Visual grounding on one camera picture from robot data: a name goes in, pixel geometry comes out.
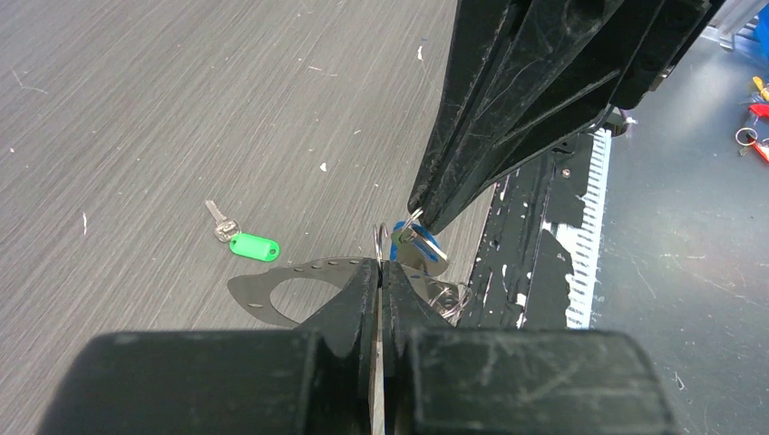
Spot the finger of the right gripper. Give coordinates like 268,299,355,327
408,1,532,210
429,0,721,234

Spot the silver key with green tag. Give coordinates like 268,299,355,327
204,199,240,243

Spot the blue key tag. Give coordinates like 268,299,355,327
389,220,443,262

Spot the white slotted cable duct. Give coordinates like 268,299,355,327
556,129,612,329

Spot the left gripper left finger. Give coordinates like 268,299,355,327
38,258,380,434

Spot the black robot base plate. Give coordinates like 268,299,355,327
458,134,585,329

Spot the red key tag on tray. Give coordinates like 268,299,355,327
735,74,769,164

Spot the green key tag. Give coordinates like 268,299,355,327
229,233,280,262

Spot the silver ring on plate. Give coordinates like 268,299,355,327
372,222,391,266

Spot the small silver split ring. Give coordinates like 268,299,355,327
399,207,425,241

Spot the silver key with blue tag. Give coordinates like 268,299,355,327
391,227,449,276

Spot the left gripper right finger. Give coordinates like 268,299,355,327
381,262,679,434

